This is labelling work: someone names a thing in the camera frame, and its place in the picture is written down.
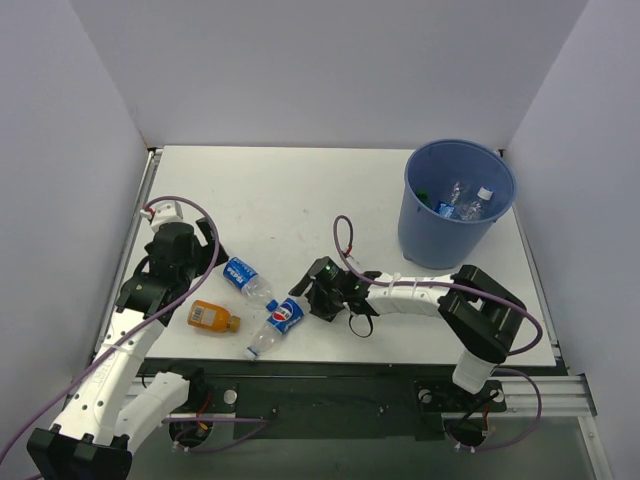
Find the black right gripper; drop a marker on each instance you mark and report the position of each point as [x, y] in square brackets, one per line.
[314, 288]

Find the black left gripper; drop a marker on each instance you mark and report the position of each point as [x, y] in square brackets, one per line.
[201, 242]

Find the small Pepsi bottle blue cap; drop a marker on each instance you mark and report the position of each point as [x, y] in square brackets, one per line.
[254, 287]

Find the large Pepsi bottle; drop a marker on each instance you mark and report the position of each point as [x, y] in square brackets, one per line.
[283, 318]

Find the green plastic bottle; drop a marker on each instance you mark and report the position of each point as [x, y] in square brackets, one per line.
[424, 197]

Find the small blue label water bottle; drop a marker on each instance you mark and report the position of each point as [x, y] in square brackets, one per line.
[445, 210]

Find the clear bottle white cap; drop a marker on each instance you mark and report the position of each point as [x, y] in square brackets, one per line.
[476, 208]

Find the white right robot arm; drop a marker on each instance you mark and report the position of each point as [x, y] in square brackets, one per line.
[483, 315]

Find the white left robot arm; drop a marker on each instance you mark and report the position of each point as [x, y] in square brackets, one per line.
[95, 436]

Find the blue plastic bin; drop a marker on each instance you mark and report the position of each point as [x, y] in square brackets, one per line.
[452, 171]

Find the orange juice bottle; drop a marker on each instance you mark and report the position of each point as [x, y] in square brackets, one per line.
[212, 318]

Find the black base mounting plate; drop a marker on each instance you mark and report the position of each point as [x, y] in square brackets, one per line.
[333, 401]

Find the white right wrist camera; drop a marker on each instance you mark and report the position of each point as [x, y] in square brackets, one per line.
[355, 263]

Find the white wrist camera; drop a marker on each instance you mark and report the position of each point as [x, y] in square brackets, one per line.
[355, 263]
[162, 212]

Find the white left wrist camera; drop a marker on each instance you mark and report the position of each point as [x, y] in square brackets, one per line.
[162, 212]

